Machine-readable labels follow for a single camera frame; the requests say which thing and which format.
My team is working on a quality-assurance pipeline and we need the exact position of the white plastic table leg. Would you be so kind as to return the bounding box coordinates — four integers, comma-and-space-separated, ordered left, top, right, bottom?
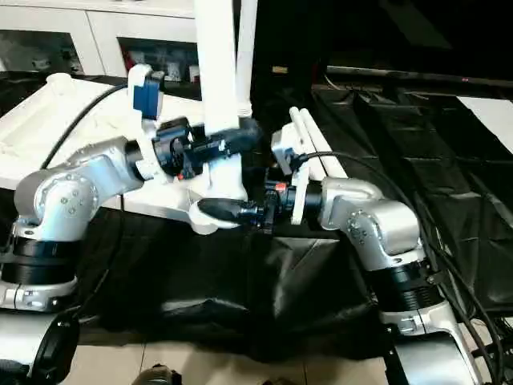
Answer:
298, 108, 349, 180
289, 107, 340, 180
193, 0, 250, 201
235, 0, 258, 118

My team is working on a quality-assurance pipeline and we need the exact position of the white plastic table top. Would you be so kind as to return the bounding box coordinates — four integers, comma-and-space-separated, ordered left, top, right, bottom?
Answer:
0, 73, 252, 237

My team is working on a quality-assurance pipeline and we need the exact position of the black glossy mat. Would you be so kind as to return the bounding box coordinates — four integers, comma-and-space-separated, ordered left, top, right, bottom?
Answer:
0, 70, 513, 362

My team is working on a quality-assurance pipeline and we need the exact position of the white glass door cabinet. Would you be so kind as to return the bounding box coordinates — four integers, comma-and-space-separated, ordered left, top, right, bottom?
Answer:
0, 0, 201, 83

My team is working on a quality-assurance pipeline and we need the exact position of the dark brown rounded object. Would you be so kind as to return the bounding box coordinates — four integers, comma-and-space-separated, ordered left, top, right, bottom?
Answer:
135, 363, 184, 385

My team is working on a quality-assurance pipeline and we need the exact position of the black flat monitor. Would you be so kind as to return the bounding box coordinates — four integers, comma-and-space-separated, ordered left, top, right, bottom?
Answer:
325, 0, 513, 88

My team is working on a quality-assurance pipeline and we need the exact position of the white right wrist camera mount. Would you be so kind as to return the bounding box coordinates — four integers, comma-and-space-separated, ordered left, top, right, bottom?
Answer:
270, 123, 313, 225

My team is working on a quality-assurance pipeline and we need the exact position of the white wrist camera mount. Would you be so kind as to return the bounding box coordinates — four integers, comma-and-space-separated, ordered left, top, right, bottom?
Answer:
126, 63, 168, 185
270, 123, 313, 225

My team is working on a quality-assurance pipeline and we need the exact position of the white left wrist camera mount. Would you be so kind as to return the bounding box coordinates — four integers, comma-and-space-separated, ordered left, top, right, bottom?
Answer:
126, 63, 168, 185

